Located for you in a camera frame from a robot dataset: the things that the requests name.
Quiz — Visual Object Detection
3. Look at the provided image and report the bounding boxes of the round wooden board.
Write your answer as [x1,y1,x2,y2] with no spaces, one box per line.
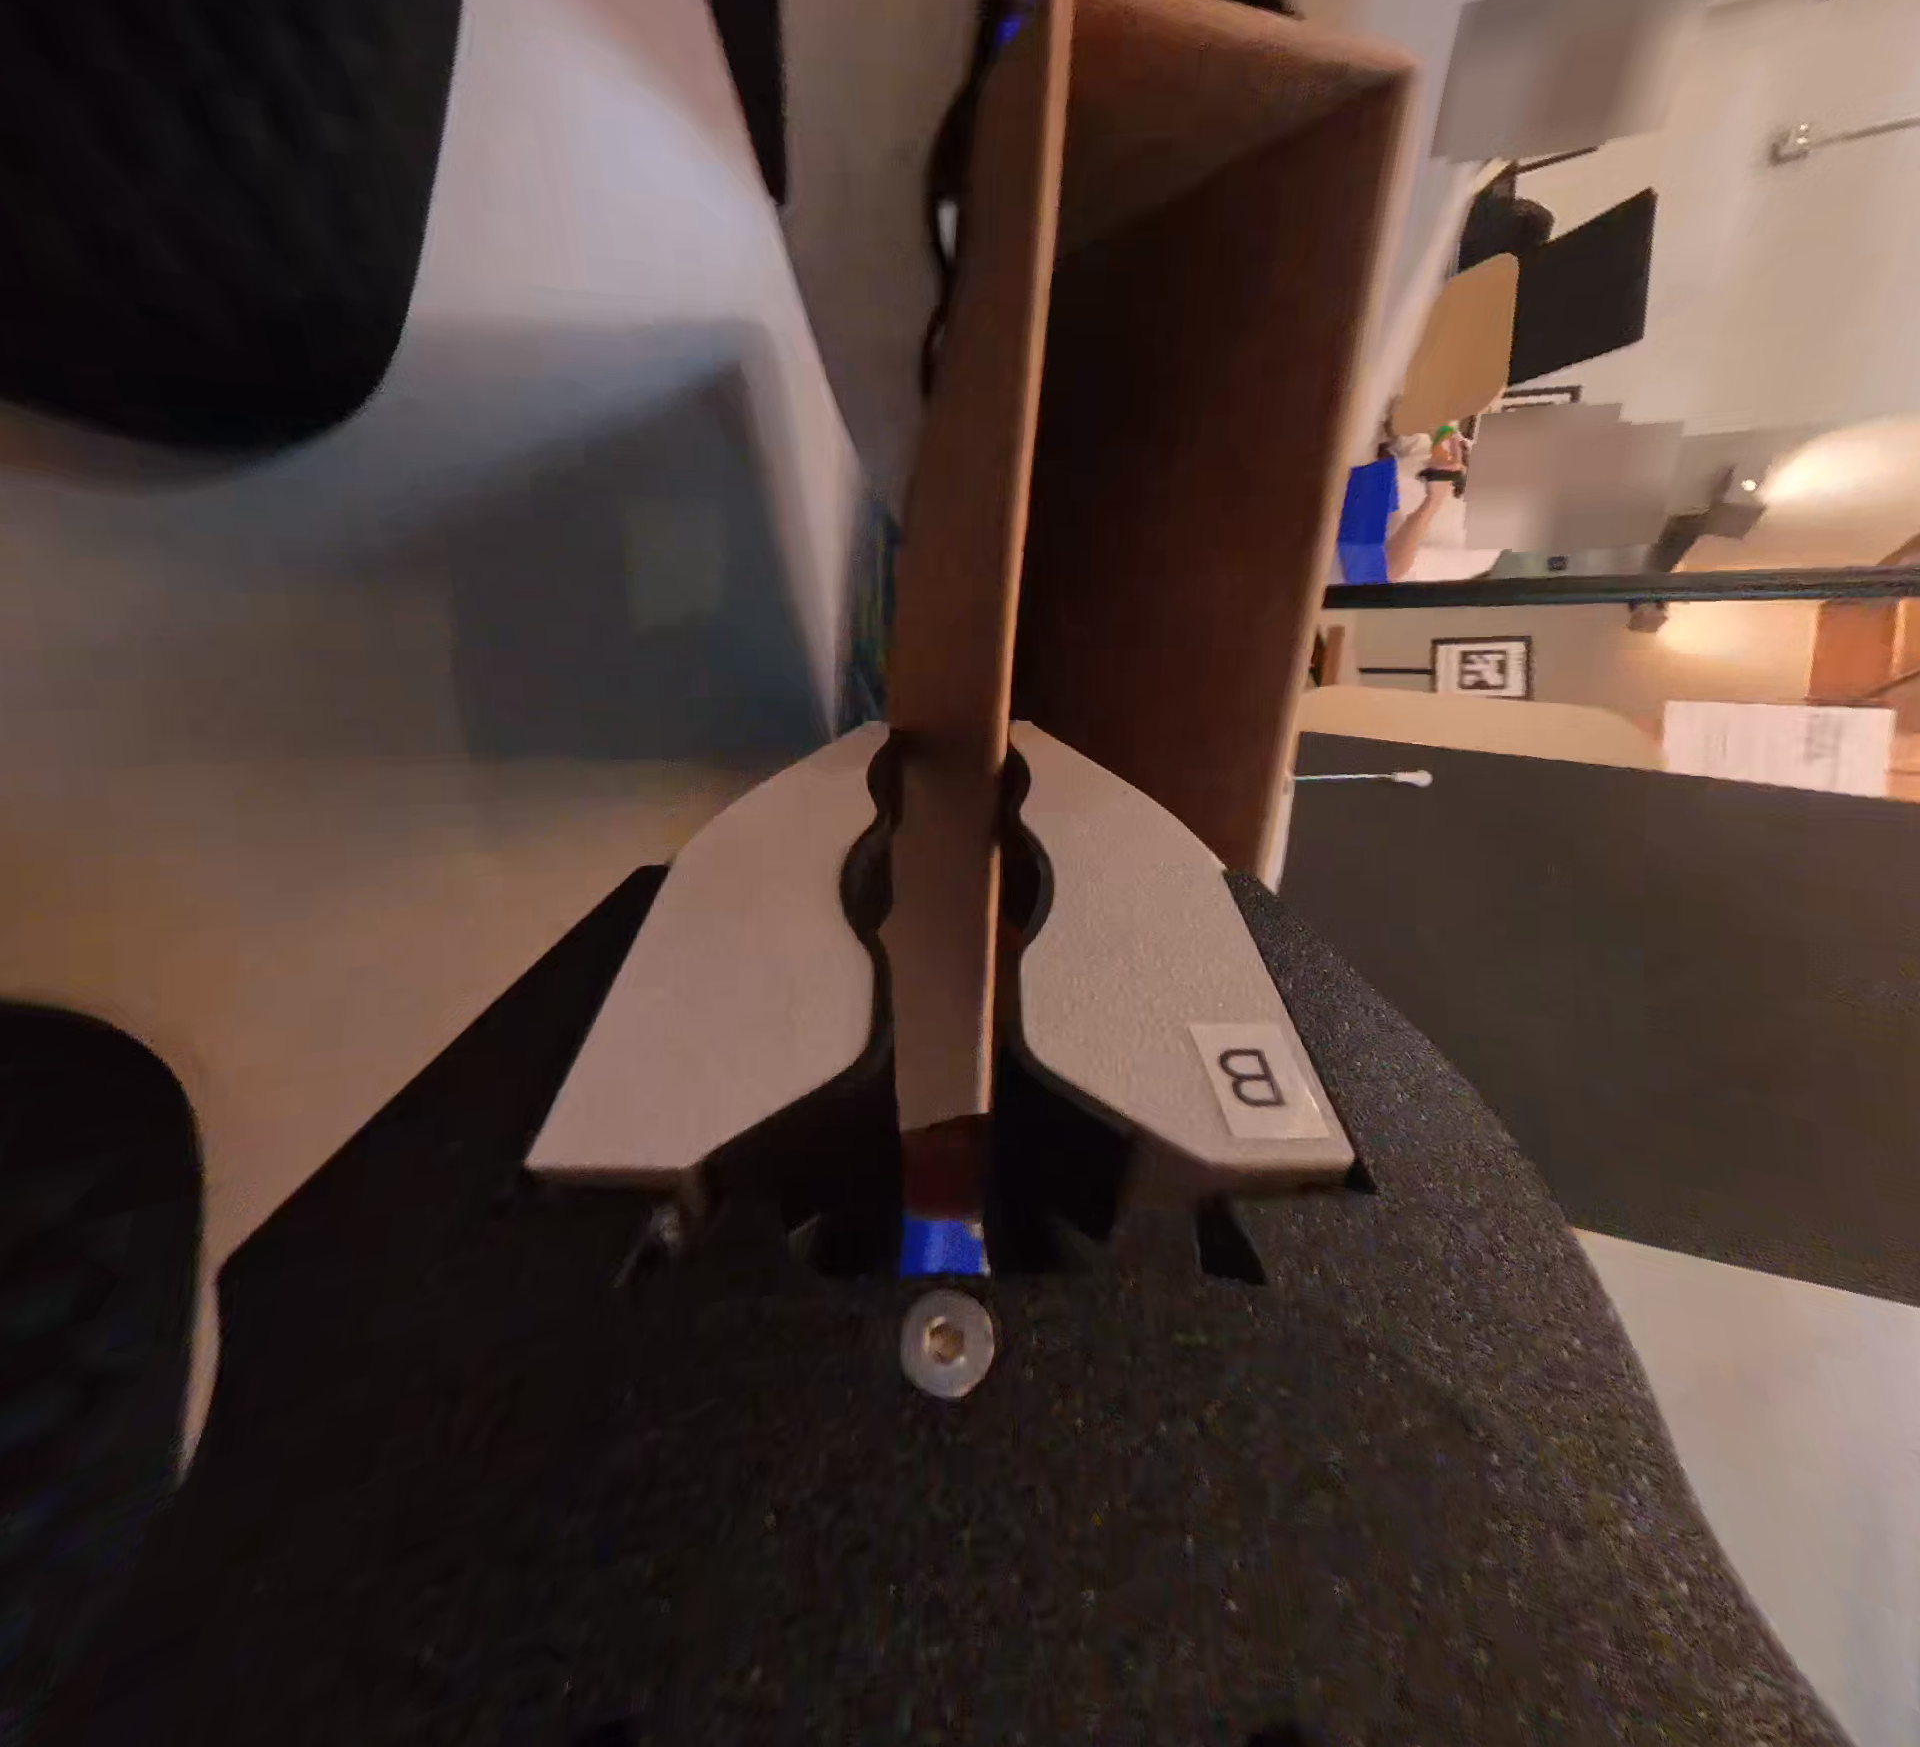
[1394,254,1521,439]

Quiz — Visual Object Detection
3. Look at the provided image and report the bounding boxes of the black table mat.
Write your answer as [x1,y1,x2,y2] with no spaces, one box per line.
[1276,732,1920,1308]

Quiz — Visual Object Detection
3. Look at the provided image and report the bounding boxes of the white paper sheet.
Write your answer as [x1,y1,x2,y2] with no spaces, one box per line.
[1661,701,1903,798]

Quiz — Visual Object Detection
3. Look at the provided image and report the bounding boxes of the brown cardboard box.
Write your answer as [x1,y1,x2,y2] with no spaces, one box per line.
[885,0,1422,1280]

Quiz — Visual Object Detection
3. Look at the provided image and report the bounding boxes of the dark cable bundle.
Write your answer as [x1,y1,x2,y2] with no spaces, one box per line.
[916,0,1010,402]

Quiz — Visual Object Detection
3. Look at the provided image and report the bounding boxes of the black wall panel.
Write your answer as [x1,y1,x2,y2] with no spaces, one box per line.
[1503,187,1661,389]

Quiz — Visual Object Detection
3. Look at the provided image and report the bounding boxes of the black mesh chair back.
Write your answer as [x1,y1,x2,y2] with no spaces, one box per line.
[0,0,472,454]

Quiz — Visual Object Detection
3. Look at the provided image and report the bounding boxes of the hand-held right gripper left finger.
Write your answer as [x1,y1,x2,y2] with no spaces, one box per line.
[525,724,906,1218]

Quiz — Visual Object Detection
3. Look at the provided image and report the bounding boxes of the black mesh chair seat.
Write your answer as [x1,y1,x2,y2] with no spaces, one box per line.
[0,1003,205,1675]

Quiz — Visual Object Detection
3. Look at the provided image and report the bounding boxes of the black railing bar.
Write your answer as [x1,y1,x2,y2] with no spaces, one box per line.
[1327,568,1920,612]

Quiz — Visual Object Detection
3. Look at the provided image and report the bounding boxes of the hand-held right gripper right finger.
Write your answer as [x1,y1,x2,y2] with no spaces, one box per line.
[997,720,1360,1203]

